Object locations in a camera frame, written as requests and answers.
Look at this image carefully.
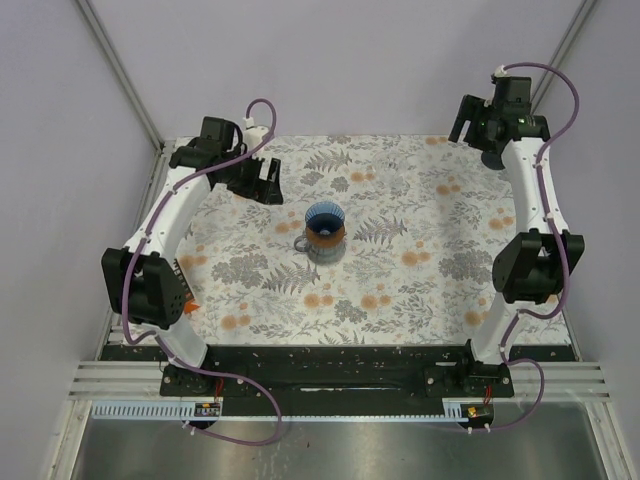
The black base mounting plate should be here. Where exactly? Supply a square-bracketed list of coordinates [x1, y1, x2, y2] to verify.
[159, 343, 572, 399]

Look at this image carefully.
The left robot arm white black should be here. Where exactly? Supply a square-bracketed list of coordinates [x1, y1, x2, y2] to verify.
[101, 117, 283, 395]

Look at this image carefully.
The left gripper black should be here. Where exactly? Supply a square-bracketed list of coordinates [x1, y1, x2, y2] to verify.
[219, 147, 283, 205]

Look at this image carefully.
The aluminium rail frame front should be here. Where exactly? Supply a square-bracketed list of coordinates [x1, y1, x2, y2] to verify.
[69, 361, 611, 403]

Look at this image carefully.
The blue plastic cone dripper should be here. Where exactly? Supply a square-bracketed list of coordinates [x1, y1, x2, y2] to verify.
[305, 201, 345, 235]

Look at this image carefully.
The floral pattern table mat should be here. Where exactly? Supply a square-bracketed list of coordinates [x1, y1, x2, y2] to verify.
[176, 135, 516, 345]

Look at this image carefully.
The wooden dripper ring holder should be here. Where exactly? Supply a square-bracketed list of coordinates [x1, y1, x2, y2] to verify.
[305, 225, 346, 249]

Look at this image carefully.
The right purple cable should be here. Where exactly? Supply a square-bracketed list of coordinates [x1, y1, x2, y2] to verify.
[467, 60, 584, 434]

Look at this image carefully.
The glass coffee server carafe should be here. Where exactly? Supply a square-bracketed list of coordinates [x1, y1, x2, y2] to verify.
[293, 235, 346, 266]

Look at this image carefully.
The purple cable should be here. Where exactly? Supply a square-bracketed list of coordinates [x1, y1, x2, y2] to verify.
[467, 60, 584, 434]
[121, 98, 285, 445]

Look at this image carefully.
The white slotted cable duct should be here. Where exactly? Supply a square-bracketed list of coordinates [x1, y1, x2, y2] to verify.
[91, 399, 474, 424]

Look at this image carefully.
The dark mug red rim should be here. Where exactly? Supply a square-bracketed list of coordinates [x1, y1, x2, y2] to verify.
[481, 151, 505, 171]

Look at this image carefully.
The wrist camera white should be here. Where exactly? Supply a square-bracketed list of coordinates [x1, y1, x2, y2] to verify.
[243, 116, 274, 152]
[491, 65, 510, 84]

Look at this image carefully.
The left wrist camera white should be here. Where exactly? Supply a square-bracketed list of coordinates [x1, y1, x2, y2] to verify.
[243, 116, 274, 152]

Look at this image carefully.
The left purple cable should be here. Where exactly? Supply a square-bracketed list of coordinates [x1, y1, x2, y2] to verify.
[121, 98, 285, 445]

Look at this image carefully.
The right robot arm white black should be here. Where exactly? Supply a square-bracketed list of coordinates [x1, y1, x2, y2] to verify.
[438, 73, 585, 396]

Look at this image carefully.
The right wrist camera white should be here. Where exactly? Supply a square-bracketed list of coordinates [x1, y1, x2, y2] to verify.
[491, 65, 510, 84]

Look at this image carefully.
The coffee paper filter box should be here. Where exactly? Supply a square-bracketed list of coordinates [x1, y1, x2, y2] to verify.
[173, 259, 201, 315]

